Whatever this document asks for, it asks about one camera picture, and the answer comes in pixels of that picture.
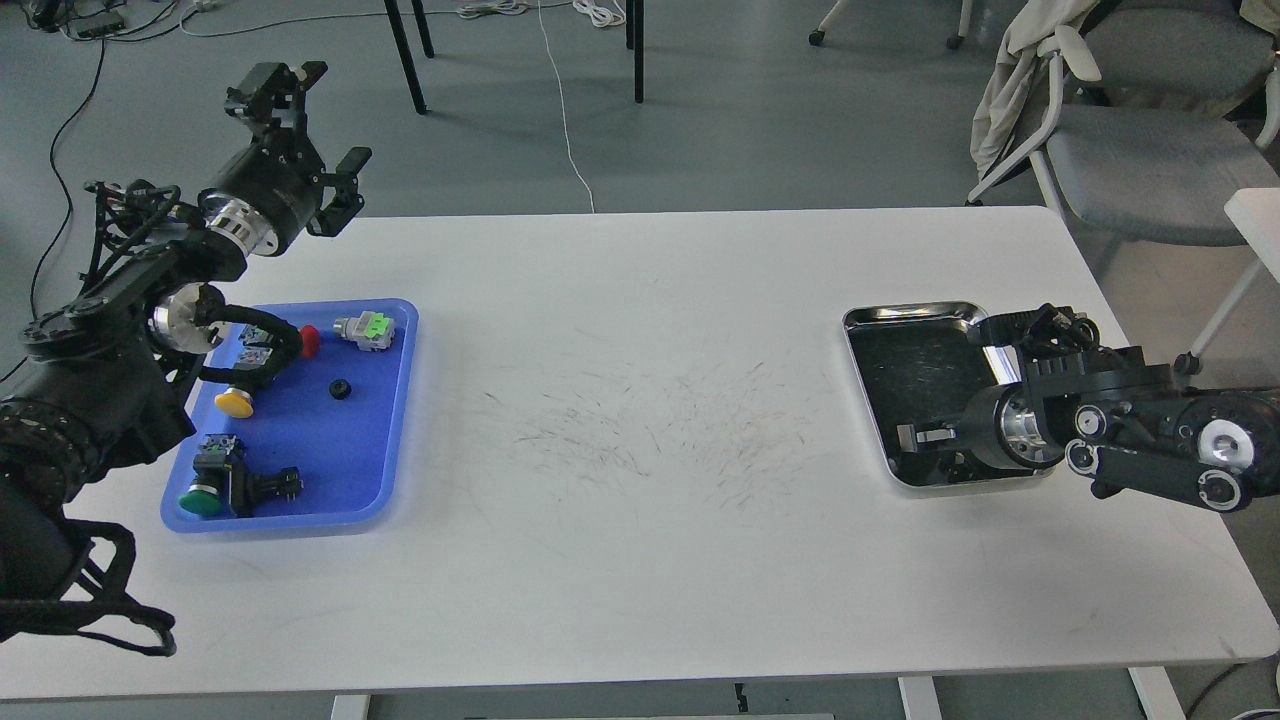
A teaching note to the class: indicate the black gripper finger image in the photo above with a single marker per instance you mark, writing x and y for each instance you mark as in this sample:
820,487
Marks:
919,439
347,200
270,101

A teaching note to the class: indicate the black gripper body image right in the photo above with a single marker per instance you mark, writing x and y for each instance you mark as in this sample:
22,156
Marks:
998,429

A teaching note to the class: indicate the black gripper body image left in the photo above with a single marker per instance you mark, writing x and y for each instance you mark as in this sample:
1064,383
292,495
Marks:
276,182

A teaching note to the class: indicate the small black gear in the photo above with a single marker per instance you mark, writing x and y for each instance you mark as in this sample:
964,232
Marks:
339,389

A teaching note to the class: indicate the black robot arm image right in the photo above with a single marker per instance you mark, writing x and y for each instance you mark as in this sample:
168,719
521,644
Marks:
1104,412

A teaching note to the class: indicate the grey green connector part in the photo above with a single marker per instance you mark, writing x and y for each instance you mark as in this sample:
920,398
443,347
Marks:
369,331

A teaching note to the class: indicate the steel tray with black mat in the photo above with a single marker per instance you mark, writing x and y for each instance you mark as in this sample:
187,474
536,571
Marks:
918,365

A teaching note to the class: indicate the blue plastic tray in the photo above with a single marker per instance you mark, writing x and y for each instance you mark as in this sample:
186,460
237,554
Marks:
346,450

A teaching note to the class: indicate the grey office chair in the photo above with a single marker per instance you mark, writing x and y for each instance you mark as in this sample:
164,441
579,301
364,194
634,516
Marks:
1150,116

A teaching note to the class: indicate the white side table corner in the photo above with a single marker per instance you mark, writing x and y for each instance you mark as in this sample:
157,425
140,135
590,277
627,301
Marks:
1255,213

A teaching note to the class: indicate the beige jacket on chair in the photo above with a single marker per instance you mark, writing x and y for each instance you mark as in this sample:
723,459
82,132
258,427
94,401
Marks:
1008,86

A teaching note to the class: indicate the red push button switch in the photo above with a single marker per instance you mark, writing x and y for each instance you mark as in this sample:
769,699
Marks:
260,344

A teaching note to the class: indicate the yellow push button switch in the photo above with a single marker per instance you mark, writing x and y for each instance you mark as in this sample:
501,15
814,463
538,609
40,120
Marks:
235,402

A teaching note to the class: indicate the black industrial switch part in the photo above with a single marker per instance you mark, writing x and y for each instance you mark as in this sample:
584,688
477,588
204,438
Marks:
247,489

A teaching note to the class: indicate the green push button switch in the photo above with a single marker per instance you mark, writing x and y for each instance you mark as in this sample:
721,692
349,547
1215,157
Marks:
218,459

